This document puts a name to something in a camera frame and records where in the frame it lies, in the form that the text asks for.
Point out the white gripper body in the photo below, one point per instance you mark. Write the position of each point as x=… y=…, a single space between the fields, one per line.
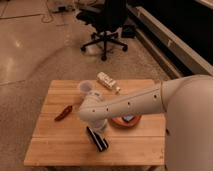
x=99 y=125

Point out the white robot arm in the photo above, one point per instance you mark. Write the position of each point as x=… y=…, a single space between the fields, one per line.
x=187 y=104

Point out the black whiteboard eraser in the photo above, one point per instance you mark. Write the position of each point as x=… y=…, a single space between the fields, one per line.
x=100 y=142

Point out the orange round bowl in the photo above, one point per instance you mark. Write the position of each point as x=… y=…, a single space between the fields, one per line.
x=118 y=122

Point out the blue sponge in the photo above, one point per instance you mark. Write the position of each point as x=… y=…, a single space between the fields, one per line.
x=128 y=118

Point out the red chili pepper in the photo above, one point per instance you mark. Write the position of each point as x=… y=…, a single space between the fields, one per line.
x=64 y=113

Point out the wooden table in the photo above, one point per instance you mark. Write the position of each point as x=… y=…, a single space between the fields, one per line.
x=66 y=143

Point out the white small bottle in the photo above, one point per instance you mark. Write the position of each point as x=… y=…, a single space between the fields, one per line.
x=108 y=82

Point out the black office chair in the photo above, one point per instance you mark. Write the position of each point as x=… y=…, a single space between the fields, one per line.
x=106 y=18

